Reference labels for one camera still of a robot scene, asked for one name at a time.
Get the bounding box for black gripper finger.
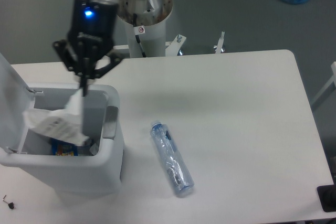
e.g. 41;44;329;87
52;39;86;89
83;48;124;97

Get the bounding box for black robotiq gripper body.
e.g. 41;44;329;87
67;0;118;52

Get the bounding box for clear plastic water bottle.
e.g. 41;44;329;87
150;121;194;198

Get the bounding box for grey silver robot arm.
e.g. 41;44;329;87
53;0;123;96

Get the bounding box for white open trash can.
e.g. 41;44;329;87
1;57;124;194

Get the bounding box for blue snack wrapper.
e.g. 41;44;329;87
50;138;78;156

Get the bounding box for white furniture leg right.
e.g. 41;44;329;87
311;62;335;111

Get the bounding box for black device at table edge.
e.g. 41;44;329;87
317;185;335;212

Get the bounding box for black cable on pedestal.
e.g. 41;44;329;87
132;13;147;58

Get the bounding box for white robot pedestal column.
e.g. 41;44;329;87
118;0;173;58

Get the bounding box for white pedestal base frame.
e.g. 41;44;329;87
114;31;225;58

